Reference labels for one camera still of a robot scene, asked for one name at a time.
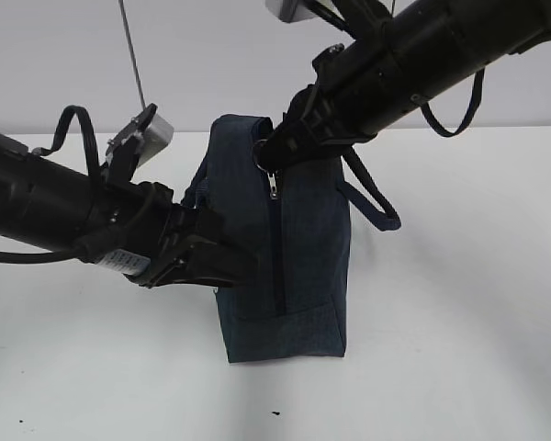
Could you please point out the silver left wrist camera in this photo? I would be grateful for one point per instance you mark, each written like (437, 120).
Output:
(146, 135)

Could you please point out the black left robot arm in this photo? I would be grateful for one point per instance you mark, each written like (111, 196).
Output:
(42, 203)

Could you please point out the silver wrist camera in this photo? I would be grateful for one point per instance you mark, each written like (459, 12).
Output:
(291, 11)
(146, 135)

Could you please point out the dark blue fabric lunch bag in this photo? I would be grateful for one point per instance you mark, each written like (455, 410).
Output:
(297, 224)

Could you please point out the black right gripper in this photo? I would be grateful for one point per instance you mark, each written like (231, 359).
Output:
(342, 107)

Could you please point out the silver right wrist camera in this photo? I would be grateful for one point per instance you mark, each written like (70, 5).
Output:
(291, 11)

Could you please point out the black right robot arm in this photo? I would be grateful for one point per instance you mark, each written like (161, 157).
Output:
(396, 65)

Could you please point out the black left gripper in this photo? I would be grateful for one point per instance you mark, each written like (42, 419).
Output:
(140, 232)

